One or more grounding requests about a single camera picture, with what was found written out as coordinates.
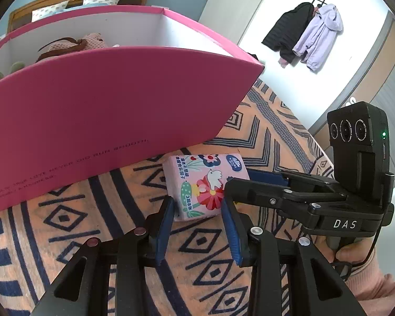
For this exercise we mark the wooden bed headboard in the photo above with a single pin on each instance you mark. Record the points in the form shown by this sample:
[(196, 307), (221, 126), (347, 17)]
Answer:
[(52, 1)]

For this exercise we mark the person's right hand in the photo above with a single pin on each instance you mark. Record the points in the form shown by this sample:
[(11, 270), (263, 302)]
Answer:
[(355, 253)]

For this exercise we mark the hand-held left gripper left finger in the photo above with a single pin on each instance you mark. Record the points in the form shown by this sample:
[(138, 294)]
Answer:
[(164, 227)]

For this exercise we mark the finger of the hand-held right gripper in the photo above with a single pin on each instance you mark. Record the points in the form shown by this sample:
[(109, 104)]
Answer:
[(270, 175), (260, 194)]

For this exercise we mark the pink cardboard box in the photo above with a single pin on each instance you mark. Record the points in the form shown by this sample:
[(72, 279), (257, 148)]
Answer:
[(102, 112)]

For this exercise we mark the dark clothes pile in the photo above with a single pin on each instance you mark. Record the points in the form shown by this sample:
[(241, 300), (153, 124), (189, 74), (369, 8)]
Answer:
[(253, 56)]

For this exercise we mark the person's right forearm pink sleeve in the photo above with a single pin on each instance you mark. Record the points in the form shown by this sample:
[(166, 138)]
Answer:
[(378, 279)]

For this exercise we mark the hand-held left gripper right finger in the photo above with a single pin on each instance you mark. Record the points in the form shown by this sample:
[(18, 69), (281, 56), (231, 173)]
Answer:
[(232, 232)]

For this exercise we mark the beige grey door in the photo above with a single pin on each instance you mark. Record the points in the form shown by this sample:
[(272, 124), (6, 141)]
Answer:
[(381, 79)]

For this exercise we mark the beige wardrobe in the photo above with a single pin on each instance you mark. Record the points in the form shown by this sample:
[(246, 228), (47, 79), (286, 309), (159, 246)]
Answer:
[(230, 3)]

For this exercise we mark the purple hoodie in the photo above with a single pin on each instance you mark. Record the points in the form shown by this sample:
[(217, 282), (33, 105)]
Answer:
[(319, 39)]

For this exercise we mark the pink knitted plush toy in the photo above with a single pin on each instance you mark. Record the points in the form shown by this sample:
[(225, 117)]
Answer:
[(92, 41)]

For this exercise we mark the white patterned pillow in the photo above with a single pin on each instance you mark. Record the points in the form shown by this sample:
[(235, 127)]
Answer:
[(49, 11), (102, 0)]

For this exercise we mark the pink floral tissue pack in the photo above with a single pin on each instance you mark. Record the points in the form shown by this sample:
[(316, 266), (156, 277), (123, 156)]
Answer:
[(204, 184)]

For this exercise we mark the black jacket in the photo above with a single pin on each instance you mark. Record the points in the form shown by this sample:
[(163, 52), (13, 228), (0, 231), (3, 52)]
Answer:
[(286, 29)]

